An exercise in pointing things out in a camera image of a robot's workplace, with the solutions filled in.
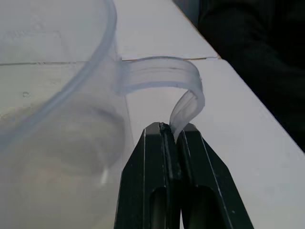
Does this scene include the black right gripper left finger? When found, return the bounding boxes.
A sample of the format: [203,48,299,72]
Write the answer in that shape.
[114,121,183,229]

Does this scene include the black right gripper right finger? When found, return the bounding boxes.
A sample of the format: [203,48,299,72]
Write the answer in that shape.
[175,123,254,229]

